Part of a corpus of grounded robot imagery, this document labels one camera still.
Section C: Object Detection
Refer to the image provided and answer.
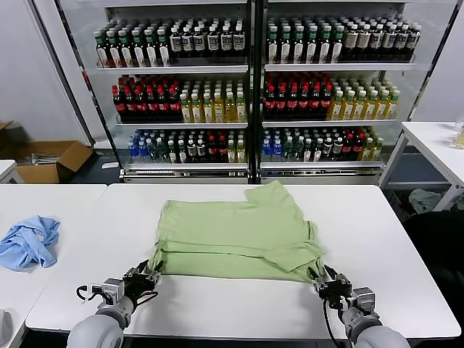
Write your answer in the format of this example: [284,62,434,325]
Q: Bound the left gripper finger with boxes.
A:
[146,260,163,284]
[125,258,150,278]

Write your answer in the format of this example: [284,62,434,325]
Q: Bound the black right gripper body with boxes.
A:
[318,273,353,302]

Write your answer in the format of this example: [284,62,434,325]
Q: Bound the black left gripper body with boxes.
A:
[122,268,161,304]

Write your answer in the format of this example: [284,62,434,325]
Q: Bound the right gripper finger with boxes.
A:
[307,266,326,289]
[323,264,341,282]

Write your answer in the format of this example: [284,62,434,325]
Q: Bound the light green t-shirt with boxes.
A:
[152,181,330,284]

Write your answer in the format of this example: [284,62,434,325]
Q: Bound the glass door drink cabinet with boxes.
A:
[28,0,257,185]
[253,0,464,186]

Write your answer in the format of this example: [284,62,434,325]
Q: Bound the crumpled light blue garment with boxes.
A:
[0,215,61,270]

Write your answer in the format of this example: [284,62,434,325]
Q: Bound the white cabinet shelf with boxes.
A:
[115,121,249,129]
[260,161,386,170]
[264,63,418,72]
[262,119,402,128]
[121,162,251,171]
[96,65,250,76]

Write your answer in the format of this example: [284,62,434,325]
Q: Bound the black chair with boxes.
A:
[402,211,464,287]

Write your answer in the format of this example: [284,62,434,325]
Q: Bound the pale crumpled cloth heap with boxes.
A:
[408,188,442,215]

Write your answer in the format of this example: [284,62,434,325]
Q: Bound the open brown cardboard box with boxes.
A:
[0,139,96,184]

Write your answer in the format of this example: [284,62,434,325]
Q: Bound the metal parts in carton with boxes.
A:
[30,152,59,165]

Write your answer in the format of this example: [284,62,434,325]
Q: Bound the green cap yellow juice bottle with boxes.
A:
[365,90,377,121]
[354,90,366,121]
[225,92,237,123]
[180,93,192,123]
[213,92,225,123]
[191,93,203,123]
[386,88,399,120]
[236,92,247,123]
[330,90,344,121]
[202,93,214,123]
[376,89,388,121]
[343,90,355,121]

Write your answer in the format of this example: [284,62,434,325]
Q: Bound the small white table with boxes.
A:
[0,159,23,184]

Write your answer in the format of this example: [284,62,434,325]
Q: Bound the white side table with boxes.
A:
[380,121,464,213]

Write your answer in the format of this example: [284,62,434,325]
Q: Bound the green cap tea bottle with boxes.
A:
[107,30,123,68]
[157,28,172,67]
[331,25,345,65]
[120,29,135,68]
[304,25,320,65]
[278,25,293,65]
[132,29,147,68]
[318,25,333,65]
[291,25,306,65]
[144,28,160,67]
[94,30,111,68]
[266,25,280,65]

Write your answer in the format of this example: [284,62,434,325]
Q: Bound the blue label dark drink bottle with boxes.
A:
[220,24,233,65]
[233,24,246,65]
[170,25,183,65]
[193,25,206,65]
[207,25,220,65]
[181,25,194,65]

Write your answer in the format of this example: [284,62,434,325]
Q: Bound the beige label dark drink bottle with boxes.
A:
[370,23,384,62]
[344,23,358,62]
[383,23,397,62]
[407,23,422,62]
[396,23,410,62]
[357,23,371,62]

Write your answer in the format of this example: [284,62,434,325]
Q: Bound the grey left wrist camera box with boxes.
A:
[101,278,126,305]

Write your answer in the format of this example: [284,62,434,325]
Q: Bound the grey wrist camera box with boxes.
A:
[350,286,377,312]
[101,278,126,305]

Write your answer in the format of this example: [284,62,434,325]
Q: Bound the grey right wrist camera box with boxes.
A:
[350,286,377,312]

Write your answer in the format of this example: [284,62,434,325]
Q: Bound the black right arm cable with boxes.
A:
[322,297,351,341]

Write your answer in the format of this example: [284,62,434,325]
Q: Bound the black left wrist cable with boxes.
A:
[75,284,104,302]

